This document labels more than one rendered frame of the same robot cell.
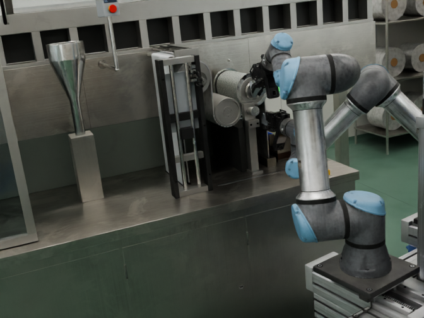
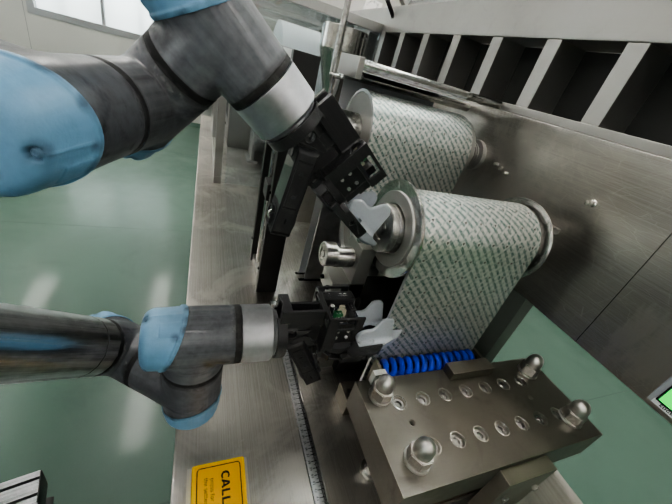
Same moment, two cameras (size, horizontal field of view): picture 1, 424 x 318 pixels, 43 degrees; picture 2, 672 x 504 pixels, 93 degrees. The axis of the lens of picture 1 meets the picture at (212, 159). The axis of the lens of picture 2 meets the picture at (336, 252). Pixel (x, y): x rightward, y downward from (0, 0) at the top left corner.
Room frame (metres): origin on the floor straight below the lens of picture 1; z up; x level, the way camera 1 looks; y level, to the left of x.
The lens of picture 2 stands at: (2.12, -0.63, 1.44)
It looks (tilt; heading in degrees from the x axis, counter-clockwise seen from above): 30 degrees down; 84
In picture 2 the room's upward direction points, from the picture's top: 16 degrees clockwise
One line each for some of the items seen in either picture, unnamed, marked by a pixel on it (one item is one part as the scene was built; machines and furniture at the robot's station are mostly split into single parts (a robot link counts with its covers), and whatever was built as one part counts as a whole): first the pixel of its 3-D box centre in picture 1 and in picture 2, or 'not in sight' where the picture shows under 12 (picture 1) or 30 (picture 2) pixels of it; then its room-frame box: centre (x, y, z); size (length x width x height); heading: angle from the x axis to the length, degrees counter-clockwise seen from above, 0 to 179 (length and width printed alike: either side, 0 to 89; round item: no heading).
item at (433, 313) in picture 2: (253, 115); (443, 319); (2.38, -0.21, 1.11); 0.23 x 0.01 x 0.18; 20
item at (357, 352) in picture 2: not in sight; (353, 345); (2.22, -0.29, 1.09); 0.09 x 0.05 x 0.02; 19
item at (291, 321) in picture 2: (279, 122); (315, 324); (2.16, -0.29, 1.12); 0.12 x 0.08 x 0.09; 21
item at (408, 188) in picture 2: (252, 90); (392, 228); (2.24, -0.20, 1.25); 0.15 x 0.01 x 0.15; 111
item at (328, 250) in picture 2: (253, 110); (328, 253); (2.16, -0.19, 1.18); 0.04 x 0.02 x 0.04; 110
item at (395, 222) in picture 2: (253, 90); (385, 228); (2.23, -0.20, 1.25); 0.07 x 0.02 x 0.07; 111
